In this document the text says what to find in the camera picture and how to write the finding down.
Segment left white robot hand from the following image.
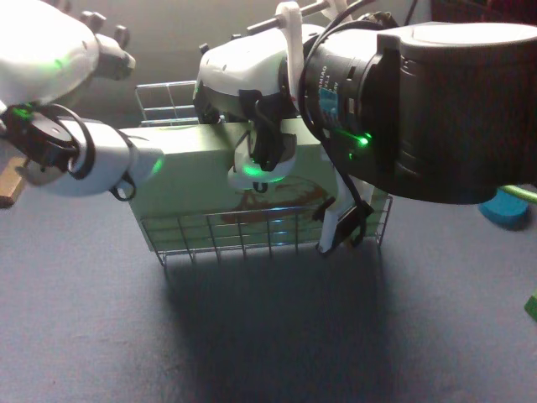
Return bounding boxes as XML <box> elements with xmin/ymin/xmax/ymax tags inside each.
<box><xmin>0</xmin><ymin>0</ymin><xmax>165</xmax><ymax>202</ymax></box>

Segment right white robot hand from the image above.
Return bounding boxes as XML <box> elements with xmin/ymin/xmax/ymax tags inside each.
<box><xmin>193</xmin><ymin>23</ymin><xmax>325</xmax><ymax>194</ymax></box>

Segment pale green book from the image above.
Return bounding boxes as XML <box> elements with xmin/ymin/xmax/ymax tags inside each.
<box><xmin>119</xmin><ymin>117</ymin><xmax>389</xmax><ymax>253</ymax></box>

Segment wooden block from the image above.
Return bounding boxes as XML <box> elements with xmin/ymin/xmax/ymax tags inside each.
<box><xmin>0</xmin><ymin>155</ymin><xmax>27</xmax><ymax>207</ymax></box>

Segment grey table cloth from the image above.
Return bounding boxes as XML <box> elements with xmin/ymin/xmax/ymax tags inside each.
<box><xmin>0</xmin><ymin>104</ymin><xmax>537</xmax><ymax>403</ymax></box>

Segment blue block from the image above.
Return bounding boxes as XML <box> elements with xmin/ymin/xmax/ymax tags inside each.
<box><xmin>477</xmin><ymin>189</ymin><xmax>530</xmax><ymax>230</ymax></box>

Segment silver wire rack basket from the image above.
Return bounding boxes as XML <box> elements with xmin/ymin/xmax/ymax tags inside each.
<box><xmin>134</xmin><ymin>81</ymin><xmax>394</xmax><ymax>268</ymax></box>

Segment green cable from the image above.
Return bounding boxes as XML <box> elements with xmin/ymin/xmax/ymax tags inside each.
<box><xmin>501</xmin><ymin>183</ymin><xmax>537</xmax><ymax>203</ymax></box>

